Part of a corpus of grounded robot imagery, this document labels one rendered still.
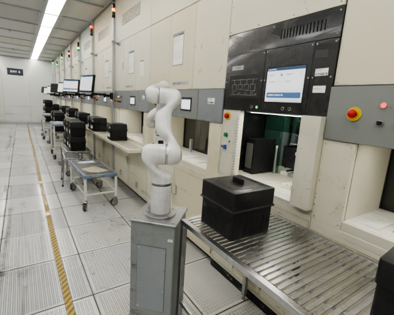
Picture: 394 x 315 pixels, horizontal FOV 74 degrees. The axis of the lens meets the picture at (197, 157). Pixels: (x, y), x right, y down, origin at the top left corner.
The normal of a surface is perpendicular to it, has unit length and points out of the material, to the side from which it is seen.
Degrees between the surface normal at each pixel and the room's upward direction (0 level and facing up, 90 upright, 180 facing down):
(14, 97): 90
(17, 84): 90
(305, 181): 90
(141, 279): 90
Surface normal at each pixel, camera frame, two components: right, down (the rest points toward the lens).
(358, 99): -0.83, 0.06
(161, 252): -0.20, 0.18
